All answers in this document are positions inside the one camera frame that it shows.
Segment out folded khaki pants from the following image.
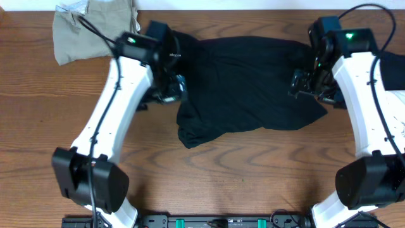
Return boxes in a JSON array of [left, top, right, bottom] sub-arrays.
[[53, 0, 140, 65]]

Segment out black garment with red trim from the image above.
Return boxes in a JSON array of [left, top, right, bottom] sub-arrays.
[[380, 52, 405, 91]]

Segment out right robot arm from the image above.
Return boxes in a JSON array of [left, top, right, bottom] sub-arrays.
[[289, 16, 404, 227]]

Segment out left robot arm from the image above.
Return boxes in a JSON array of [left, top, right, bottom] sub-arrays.
[[51, 21, 187, 227]]

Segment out black polo shirt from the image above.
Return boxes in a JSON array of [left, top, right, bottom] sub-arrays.
[[176, 32, 327, 149]]

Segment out white printed t-shirt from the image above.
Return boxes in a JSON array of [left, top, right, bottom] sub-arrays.
[[385, 91, 405, 153]]

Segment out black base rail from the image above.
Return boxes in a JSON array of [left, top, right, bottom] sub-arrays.
[[61, 214, 380, 228]]

